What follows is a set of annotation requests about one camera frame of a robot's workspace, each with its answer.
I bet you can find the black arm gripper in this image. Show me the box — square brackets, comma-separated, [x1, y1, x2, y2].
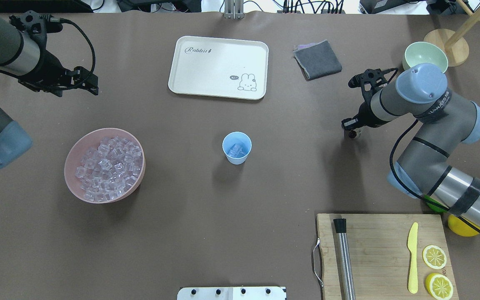
[341, 68, 399, 130]

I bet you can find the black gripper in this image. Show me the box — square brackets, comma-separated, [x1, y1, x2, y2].
[9, 11, 99, 97]

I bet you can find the light blue plastic cup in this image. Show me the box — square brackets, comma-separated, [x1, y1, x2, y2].
[222, 132, 252, 165]

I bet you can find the clear ice cube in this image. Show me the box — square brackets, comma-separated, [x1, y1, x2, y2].
[227, 143, 247, 159]

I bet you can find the dark cherries pair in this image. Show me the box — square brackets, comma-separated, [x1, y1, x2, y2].
[347, 128, 363, 139]

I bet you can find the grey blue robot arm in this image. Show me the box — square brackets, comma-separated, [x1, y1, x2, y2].
[342, 63, 480, 228]
[0, 11, 99, 169]

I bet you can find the pile of clear ice cubes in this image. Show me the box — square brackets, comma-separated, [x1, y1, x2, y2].
[75, 136, 143, 202]

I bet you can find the wooden cup stand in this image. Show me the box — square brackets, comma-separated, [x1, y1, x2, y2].
[423, 0, 480, 67]

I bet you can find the mint green bowl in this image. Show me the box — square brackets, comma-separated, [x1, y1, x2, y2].
[402, 41, 448, 73]

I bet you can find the grey folded cloth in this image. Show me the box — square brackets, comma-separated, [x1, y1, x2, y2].
[293, 40, 343, 80]

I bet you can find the pink bowl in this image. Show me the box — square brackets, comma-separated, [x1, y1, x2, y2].
[64, 127, 145, 204]

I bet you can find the green lime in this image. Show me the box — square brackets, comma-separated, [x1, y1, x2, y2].
[423, 195, 448, 213]

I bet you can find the cream rabbit tray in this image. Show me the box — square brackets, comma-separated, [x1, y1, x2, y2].
[168, 36, 269, 100]

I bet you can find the steel muddler black tip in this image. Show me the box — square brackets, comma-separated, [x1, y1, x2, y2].
[333, 218, 356, 300]

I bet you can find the yellow lemon lower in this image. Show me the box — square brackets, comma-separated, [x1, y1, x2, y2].
[447, 215, 480, 237]

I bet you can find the bamboo cutting board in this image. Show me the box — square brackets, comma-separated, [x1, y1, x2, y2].
[316, 213, 456, 300]

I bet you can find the yellow plastic knife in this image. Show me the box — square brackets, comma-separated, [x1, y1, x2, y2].
[406, 222, 419, 294]

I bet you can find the upper lemon half slice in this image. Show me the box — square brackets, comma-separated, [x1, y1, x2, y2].
[425, 273, 455, 300]

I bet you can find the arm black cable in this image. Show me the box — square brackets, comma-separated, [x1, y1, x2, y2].
[389, 119, 480, 248]

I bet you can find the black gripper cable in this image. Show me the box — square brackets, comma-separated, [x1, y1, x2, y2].
[59, 17, 97, 78]

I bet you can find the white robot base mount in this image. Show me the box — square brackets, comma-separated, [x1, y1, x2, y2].
[177, 285, 287, 300]

